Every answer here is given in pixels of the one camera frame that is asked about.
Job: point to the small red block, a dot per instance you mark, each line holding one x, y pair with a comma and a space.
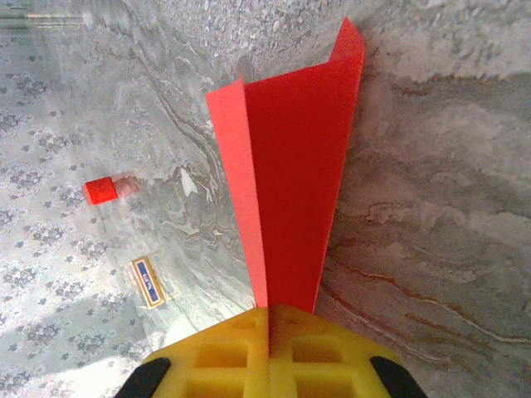
99, 190

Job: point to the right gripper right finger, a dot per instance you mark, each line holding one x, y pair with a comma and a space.
323, 360

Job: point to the red square paper sheet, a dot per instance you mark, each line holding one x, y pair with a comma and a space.
290, 166

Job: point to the small blue yellow card box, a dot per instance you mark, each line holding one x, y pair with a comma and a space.
149, 284

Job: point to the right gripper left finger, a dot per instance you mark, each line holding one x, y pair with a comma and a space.
224, 360

